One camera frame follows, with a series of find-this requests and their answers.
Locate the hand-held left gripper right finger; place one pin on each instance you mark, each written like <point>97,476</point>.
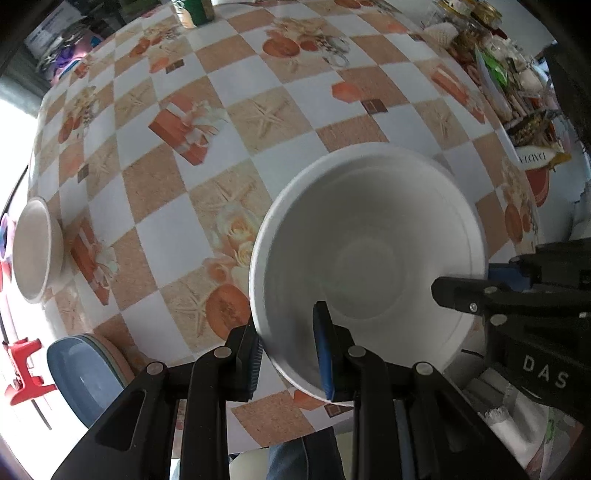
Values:
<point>323,350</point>

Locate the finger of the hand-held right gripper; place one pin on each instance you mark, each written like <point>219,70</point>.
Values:
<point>466,295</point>
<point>519,274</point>

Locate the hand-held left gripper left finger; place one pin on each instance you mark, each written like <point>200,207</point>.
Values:
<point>251,364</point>

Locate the white bowl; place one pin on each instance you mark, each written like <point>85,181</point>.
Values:
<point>34,249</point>
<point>369,221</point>

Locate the green plate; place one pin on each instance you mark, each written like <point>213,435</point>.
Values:
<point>121,364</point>

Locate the blue plate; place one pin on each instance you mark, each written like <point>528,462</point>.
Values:
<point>83,378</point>

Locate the white lace cloth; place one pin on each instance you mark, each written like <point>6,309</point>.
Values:
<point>503,420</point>

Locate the red packet with white label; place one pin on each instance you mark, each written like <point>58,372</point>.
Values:
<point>538,180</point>

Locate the cream seat cushion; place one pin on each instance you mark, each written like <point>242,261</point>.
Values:
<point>247,466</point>

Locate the person's leg in jeans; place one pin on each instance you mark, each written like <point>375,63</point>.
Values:
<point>300,457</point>

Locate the checked printed tablecloth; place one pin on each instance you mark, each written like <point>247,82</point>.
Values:
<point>161,230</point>

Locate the pile of snack packets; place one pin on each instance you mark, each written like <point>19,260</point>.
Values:
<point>498,69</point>

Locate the red plastic stool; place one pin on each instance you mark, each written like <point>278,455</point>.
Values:
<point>27,369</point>

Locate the purple plastic basin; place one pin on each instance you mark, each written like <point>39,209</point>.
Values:
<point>7,240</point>

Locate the pink and purple toy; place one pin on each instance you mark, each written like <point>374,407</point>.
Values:
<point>74,60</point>

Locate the green can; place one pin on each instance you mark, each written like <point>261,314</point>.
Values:
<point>194,13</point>

